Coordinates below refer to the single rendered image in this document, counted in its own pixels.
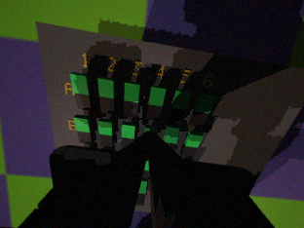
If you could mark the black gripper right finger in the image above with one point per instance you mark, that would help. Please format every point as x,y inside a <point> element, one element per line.
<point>168,172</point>

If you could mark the grey switch panel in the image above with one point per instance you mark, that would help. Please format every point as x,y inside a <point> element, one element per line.
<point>106,91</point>

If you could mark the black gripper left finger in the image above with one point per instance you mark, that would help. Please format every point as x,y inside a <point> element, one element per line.
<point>123,169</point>

